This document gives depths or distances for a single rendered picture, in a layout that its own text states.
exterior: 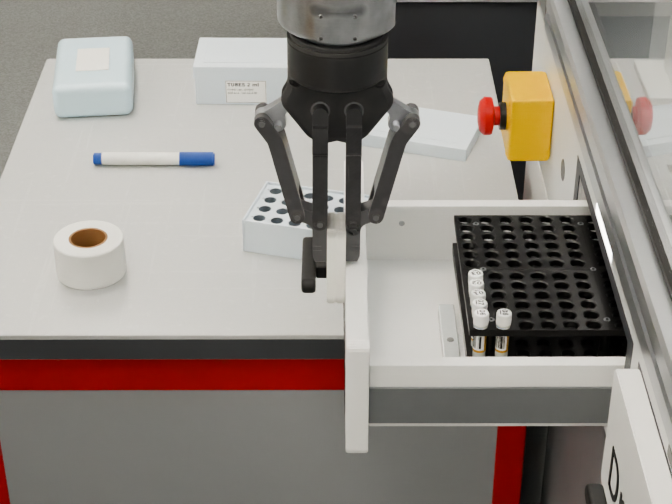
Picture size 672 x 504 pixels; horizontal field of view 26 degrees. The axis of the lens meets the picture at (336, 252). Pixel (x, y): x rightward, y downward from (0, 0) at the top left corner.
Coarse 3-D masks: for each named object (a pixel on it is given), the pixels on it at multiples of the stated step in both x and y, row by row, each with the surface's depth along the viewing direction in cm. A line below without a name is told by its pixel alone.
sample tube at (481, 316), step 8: (480, 312) 115; (488, 312) 115; (480, 320) 115; (488, 320) 115; (480, 328) 115; (480, 336) 116; (472, 344) 117; (480, 344) 116; (472, 352) 117; (480, 352) 116
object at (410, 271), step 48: (384, 240) 134; (432, 240) 134; (384, 288) 132; (432, 288) 132; (384, 336) 125; (432, 336) 125; (384, 384) 113; (432, 384) 113; (480, 384) 113; (528, 384) 113; (576, 384) 113
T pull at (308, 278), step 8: (304, 240) 124; (304, 248) 123; (304, 256) 122; (312, 256) 122; (304, 264) 121; (312, 264) 121; (320, 264) 121; (304, 272) 120; (312, 272) 120; (320, 272) 121; (304, 280) 119; (312, 280) 119; (304, 288) 119; (312, 288) 119
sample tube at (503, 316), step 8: (504, 312) 115; (496, 320) 115; (504, 320) 115; (504, 328) 115; (496, 336) 116; (504, 336) 116; (496, 344) 116; (504, 344) 116; (496, 352) 117; (504, 352) 117
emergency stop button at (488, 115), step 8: (480, 104) 151; (488, 104) 150; (480, 112) 150; (488, 112) 150; (496, 112) 151; (480, 120) 150; (488, 120) 150; (496, 120) 151; (480, 128) 151; (488, 128) 150
